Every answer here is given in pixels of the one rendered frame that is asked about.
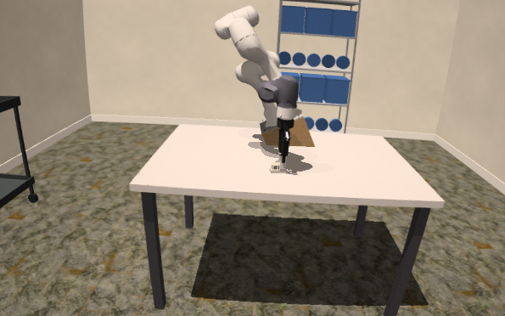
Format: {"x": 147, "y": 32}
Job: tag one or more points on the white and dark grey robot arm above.
{"x": 278, "y": 96}

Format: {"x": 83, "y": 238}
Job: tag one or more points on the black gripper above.
{"x": 284, "y": 139}

